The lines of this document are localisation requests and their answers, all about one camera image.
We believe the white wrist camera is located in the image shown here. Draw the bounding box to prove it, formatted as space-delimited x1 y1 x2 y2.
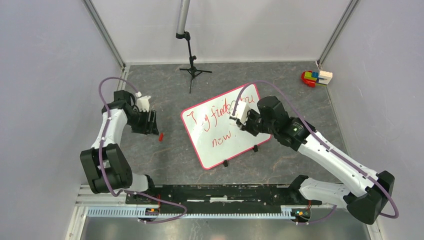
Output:
135 91 151 112
229 100 250 125

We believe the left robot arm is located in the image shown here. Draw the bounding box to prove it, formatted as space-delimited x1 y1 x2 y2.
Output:
80 90 159 204

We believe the grey metal pole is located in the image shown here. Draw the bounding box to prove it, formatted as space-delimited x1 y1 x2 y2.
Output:
176 0 191 39

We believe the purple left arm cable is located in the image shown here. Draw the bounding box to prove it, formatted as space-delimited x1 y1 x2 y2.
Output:
97 76 188 225

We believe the pink-framed whiteboard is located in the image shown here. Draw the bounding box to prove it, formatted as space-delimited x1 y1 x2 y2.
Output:
180 85 272 170

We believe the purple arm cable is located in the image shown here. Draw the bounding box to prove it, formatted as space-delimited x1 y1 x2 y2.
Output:
97 76 188 225
231 80 400 226

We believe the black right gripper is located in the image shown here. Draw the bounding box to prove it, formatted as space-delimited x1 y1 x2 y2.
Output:
236 107 277 137

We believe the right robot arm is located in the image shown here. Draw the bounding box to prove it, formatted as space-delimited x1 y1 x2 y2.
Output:
229 96 395 225

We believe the black camera tripod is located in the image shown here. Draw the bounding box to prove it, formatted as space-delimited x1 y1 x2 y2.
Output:
175 31 212 94

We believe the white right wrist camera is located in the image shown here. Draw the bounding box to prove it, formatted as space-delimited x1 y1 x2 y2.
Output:
229 100 250 125

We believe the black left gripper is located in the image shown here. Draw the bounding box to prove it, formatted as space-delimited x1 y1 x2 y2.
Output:
126 108 159 136

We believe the red marker cap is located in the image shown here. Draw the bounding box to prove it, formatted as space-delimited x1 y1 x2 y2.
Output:
158 132 164 142

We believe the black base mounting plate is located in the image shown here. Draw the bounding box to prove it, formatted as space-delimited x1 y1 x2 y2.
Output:
125 184 322 214

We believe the blue slotted cable duct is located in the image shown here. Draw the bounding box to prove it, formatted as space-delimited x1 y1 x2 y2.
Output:
86 205 312 220

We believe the colourful toy block stack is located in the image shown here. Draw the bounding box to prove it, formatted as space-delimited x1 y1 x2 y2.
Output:
300 70 333 88

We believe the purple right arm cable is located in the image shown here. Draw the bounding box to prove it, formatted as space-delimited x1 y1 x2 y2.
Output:
231 80 400 226

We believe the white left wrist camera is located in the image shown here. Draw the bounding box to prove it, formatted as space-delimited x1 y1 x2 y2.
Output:
135 91 151 112

